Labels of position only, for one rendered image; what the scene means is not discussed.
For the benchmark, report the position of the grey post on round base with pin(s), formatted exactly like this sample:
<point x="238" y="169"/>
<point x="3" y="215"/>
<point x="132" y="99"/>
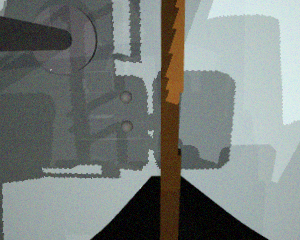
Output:
<point x="63" y="39"/>

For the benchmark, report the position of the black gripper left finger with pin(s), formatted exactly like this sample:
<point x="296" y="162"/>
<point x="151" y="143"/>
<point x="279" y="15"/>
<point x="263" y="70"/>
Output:
<point x="139" y="220"/>

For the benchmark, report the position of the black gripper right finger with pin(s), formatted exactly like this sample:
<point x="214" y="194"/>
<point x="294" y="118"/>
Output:
<point x="202" y="219"/>

